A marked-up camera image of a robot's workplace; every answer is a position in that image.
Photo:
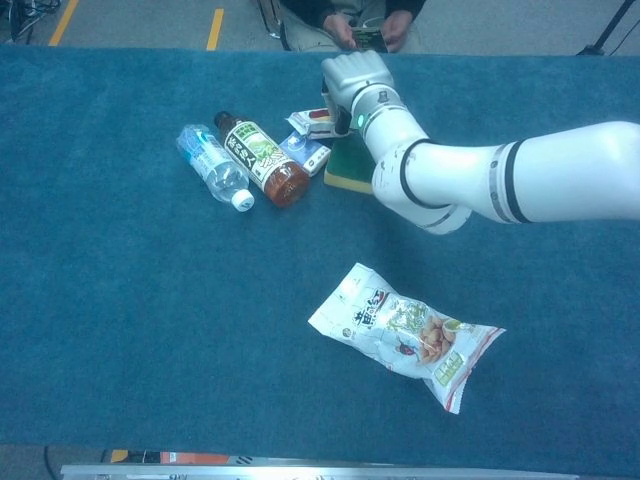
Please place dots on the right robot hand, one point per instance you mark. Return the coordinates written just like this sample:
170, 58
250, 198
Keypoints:
355, 72

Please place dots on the small white cake snack packet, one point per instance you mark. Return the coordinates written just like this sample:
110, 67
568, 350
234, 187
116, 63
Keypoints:
307, 121

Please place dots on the brown tea bottle green label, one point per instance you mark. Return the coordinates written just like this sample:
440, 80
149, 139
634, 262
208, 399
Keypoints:
260, 155

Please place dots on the clear plastic water bottle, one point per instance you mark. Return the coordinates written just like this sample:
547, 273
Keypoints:
215, 165

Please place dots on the large white snack bag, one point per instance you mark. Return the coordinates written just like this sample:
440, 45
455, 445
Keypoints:
400, 330

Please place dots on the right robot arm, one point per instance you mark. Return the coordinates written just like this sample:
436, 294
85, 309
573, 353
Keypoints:
550, 170

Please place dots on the smartphone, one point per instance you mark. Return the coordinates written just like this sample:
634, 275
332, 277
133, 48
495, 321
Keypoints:
370, 39

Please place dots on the seated person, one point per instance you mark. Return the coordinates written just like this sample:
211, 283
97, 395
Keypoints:
305, 30

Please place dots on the blue tissue pack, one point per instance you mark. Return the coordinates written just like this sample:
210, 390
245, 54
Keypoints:
300, 147

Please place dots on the green yellow sponge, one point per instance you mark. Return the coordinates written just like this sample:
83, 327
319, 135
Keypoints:
345, 165

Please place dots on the yellow floor tape strip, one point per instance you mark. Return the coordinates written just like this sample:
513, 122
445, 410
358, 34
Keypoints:
63, 22
215, 30

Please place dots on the black tripod stand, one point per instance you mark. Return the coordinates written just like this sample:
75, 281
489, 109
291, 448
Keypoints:
607, 30

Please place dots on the blue table cloth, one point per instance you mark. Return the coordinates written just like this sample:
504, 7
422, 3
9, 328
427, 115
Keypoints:
150, 325

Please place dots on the orange box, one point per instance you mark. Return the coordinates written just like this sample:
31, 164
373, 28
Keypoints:
195, 457

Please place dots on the aluminium rail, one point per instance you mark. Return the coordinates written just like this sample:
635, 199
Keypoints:
300, 472

